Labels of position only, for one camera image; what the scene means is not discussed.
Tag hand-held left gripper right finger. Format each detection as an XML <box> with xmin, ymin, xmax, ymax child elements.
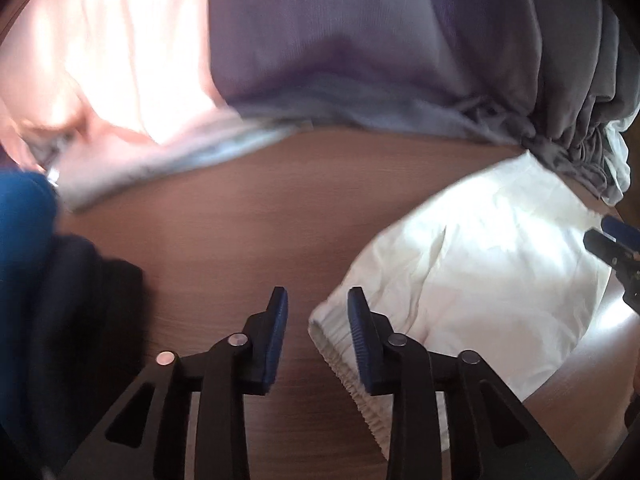
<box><xmin>347</xmin><ymin>287</ymin><xmax>581</xmax><ymax>480</ymax></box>

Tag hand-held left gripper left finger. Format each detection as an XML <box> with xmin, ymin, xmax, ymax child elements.
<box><xmin>59</xmin><ymin>286</ymin><xmax>289</xmax><ymax>480</ymax></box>

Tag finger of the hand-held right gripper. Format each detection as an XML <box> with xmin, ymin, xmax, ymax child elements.
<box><xmin>584</xmin><ymin>217</ymin><xmax>640</xmax><ymax>317</ymax></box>

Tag white pants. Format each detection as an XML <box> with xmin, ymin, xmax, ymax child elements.
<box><xmin>307</xmin><ymin>152</ymin><xmax>632</xmax><ymax>453</ymax></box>

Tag purple grey pants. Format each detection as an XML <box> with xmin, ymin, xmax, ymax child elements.
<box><xmin>207</xmin><ymin>0</ymin><xmax>640</xmax><ymax>206</ymax></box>

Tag pink pants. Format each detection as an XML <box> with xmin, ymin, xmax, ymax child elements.
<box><xmin>0</xmin><ymin>0</ymin><xmax>296</xmax><ymax>211</ymax></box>

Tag black garment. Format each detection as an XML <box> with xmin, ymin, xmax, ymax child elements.
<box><xmin>0</xmin><ymin>232</ymin><xmax>146</xmax><ymax>471</ymax></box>

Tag blue garment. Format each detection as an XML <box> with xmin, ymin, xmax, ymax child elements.
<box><xmin>0</xmin><ymin>169</ymin><xmax>62</xmax><ymax>306</ymax></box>

